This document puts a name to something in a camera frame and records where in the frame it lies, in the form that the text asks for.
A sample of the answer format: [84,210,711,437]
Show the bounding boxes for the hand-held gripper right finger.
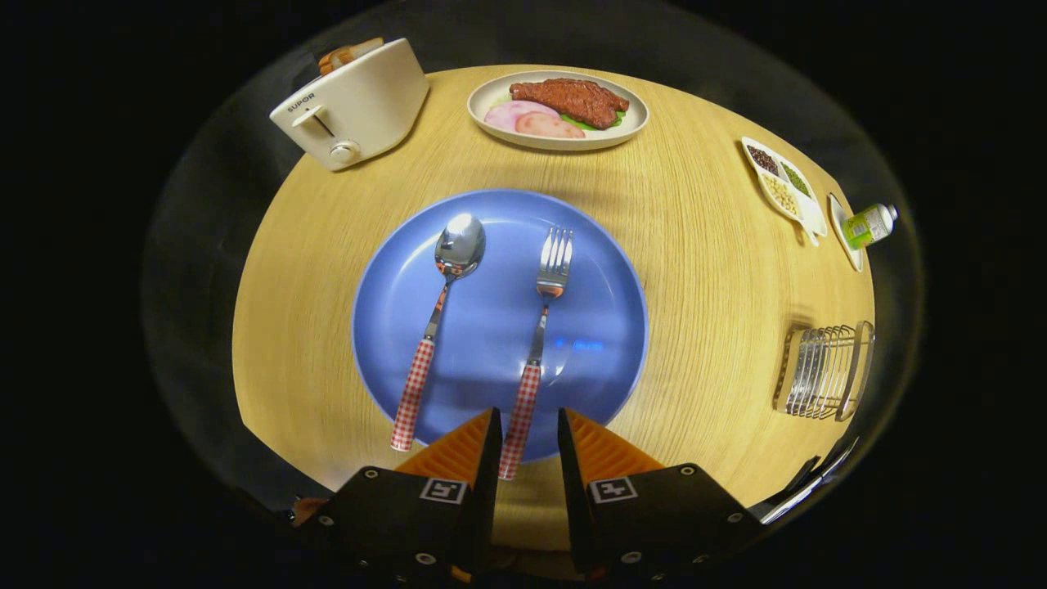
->
[558,407,766,583]

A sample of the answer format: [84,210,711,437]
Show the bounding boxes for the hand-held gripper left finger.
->
[307,407,504,586]

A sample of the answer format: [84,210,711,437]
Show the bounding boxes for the fork with checked handle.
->
[498,226,574,481]

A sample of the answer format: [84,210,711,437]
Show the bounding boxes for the spoon with checked handle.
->
[390,213,487,452]

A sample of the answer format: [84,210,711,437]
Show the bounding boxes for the blue round plate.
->
[352,189,649,463]

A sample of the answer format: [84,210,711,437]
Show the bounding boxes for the yellow beans pile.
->
[761,174,800,218]

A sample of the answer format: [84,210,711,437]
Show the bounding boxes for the small white saucer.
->
[828,193,865,272]

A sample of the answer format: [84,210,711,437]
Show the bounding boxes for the white divided dish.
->
[741,136,829,246]

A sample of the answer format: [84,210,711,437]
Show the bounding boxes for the reddish ham slice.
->
[514,112,586,139]

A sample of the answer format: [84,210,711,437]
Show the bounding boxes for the green lettuce leaf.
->
[560,110,627,132]

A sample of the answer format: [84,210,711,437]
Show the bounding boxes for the pale pink ham slice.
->
[484,100,561,133]

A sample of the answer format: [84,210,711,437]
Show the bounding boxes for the cream oval plate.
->
[467,70,649,151]

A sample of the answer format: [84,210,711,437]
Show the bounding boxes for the brown steak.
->
[509,78,631,130]

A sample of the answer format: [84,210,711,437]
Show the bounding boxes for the silver bottle green label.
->
[843,203,899,250]

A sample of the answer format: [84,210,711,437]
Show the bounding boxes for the white toaster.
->
[269,38,430,172]

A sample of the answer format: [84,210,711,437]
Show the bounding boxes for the toast slices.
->
[317,37,385,76]

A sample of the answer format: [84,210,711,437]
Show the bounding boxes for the wire cutlery holder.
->
[773,321,876,422]

